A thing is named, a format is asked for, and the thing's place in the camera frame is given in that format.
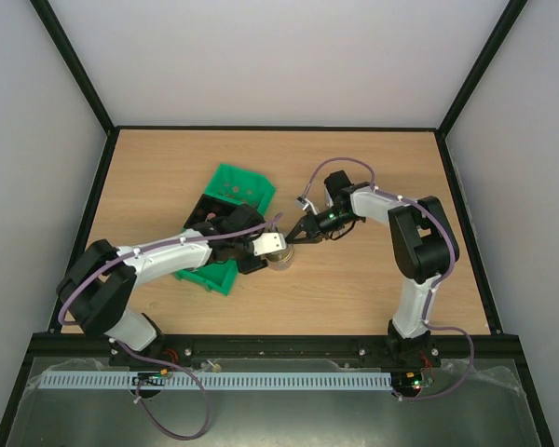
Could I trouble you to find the gold jar lid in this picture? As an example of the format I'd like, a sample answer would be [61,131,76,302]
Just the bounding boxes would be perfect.
[266,244,294,264]

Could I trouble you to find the green black bin set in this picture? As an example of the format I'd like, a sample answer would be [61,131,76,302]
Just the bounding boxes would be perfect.
[173,163,276,296]

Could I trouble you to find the clear glass jar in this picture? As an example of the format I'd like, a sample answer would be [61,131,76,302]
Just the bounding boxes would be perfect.
[267,256,293,271]

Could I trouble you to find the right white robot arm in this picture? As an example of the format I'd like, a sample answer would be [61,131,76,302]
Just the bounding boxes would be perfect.
[286,170,459,365]

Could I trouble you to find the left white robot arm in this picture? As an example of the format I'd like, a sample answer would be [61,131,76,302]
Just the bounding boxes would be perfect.
[56,204,266,352]

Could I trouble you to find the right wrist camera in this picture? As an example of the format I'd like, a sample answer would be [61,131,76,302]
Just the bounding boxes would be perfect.
[296,196,319,215]

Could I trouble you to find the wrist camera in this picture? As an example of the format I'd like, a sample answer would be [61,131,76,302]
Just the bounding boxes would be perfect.
[296,196,319,215]
[252,232,287,256]

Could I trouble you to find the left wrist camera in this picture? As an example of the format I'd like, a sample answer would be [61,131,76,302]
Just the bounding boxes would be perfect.
[252,232,287,256]

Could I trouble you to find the light blue cable duct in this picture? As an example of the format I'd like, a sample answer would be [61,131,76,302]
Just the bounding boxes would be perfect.
[38,371,392,391]

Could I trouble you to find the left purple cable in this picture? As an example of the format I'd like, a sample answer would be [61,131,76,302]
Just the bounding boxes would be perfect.
[58,212,284,440]

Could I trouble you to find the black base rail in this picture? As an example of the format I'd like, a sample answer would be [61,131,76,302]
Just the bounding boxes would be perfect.
[27,331,523,369]

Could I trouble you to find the black cage frame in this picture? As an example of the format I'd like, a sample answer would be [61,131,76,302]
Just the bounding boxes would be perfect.
[0,1,553,446]

